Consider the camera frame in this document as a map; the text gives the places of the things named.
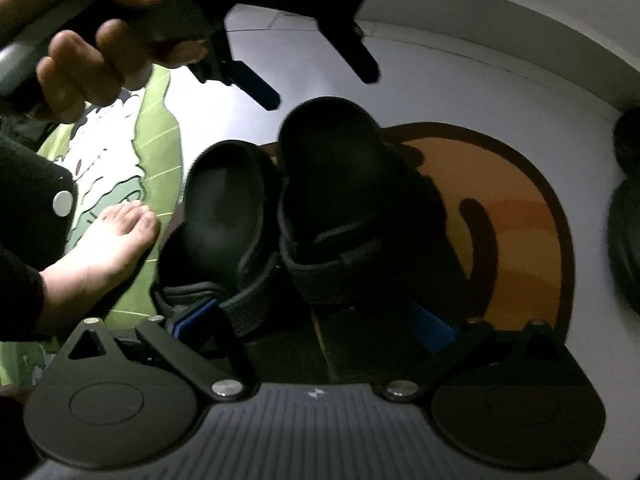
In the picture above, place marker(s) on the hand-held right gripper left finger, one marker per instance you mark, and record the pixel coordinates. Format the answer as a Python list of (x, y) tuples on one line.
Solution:
[(192, 316)]

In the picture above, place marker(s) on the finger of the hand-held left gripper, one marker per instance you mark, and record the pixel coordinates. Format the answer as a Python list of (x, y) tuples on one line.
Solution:
[(257, 87), (362, 62)]

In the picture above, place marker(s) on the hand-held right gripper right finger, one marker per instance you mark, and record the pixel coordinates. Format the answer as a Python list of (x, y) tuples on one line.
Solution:
[(431, 329)]

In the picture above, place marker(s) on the black clog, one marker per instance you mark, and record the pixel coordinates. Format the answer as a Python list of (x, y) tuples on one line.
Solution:
[(350, 185), (225, 210)]

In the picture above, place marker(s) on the person's left hand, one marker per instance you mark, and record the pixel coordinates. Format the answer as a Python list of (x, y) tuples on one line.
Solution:
[(90, 65)]

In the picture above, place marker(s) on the person's bare foot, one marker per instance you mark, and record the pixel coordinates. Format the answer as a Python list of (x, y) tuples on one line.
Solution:
[(100, 260)]

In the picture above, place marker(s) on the round orange mat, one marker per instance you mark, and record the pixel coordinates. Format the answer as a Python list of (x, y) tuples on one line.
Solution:
[(520, 210)]

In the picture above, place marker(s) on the person's black trouser leg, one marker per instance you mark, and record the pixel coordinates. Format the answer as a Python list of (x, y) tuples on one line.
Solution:
[(17, 295)]

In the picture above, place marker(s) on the person's dark jacket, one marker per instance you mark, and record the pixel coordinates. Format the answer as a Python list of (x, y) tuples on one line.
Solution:
[(25, 185)]

